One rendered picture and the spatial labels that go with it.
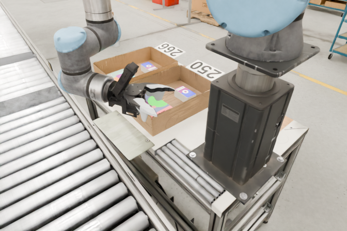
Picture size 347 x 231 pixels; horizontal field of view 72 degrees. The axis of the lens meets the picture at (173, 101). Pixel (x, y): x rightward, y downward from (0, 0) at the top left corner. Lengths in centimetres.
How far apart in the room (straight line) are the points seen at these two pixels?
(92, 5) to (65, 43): 15
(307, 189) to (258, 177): 109
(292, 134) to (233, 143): 41
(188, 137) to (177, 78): 45
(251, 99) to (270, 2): 33
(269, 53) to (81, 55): 52
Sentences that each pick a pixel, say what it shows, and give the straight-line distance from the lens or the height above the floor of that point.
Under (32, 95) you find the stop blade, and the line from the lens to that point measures 133.
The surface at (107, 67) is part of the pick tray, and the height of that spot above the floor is 80.
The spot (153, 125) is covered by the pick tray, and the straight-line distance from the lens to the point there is 96.
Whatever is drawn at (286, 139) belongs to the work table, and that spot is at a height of 75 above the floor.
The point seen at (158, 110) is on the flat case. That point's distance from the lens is 107.
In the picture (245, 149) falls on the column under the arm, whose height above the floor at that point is 92.
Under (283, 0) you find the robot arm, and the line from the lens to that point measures 39.
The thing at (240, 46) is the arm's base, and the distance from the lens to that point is 61.
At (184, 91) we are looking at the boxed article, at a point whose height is 80.
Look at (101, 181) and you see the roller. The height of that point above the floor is 75.
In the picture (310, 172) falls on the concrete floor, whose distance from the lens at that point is 208.
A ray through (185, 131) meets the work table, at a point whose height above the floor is 75.
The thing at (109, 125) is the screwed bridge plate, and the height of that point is 75.
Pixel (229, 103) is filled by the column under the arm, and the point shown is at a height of 104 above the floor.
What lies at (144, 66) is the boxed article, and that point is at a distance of 140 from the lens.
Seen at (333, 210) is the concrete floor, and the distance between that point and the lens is 194.
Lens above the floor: 143
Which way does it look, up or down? 35 degrees down
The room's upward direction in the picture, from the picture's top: straight up
